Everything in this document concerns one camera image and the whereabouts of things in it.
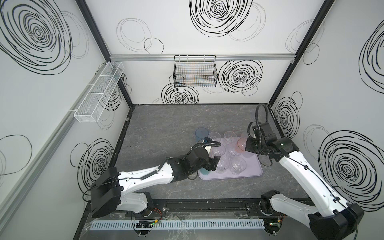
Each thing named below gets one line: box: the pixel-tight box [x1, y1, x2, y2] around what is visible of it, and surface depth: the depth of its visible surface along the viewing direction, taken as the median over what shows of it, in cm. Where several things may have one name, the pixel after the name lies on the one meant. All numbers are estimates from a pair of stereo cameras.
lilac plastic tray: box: [198, 136, 263, 180], surface depth 86 cm
